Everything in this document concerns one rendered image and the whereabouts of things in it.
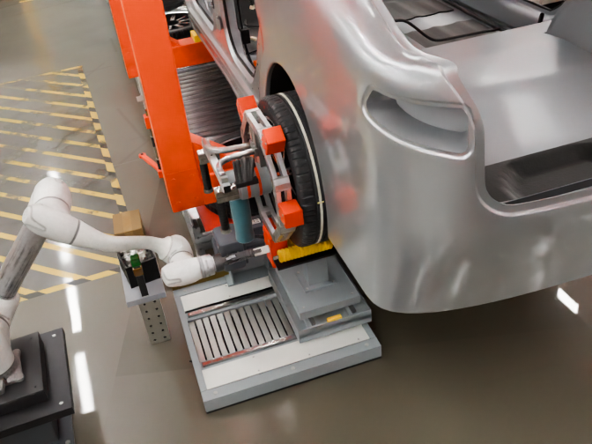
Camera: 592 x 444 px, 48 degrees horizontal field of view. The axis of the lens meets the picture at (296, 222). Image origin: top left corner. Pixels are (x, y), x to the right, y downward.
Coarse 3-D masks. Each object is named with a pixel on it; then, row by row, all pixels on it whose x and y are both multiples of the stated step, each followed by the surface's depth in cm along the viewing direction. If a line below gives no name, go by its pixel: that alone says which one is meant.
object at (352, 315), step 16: (336, 256) 345; (272, 272) 343; (288, 304) 321; (304, 320) 309; (320, 320) 310; (336, 320) 306; (352, 320) 310; (368, 320) 313; (304, 336) 305; (320, 336) 308
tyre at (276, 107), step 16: (272, 96) 273; (288, 96) 270; (272, 112) 265; (288, 112) 262; (304, 112) 261; (288, 128) 256; (304, 128) 257; (288, 144) 255; (304, 144) 255; (304, 160) 254; (304, 176) 254; (320, 176) 256; (272, 192) 310; (304, 192) 255; (304, 208) 258; (304, 224) 264; (320, 224) 265; (304, 240) 273; (320, 240) 279
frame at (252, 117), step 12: (252, 120) 269; (264, 120) 267; (240, 132) 298; (264, 156) 260; (276, 156) 260; (276, 180) 256; (288, 180) 257; (276, 192) 257; (288, 192) 259; (276, 204) 263; (264, 216) 301; (276, 216) 300; (276, 228) 277; (288, 228) 268; (276, 240) 284
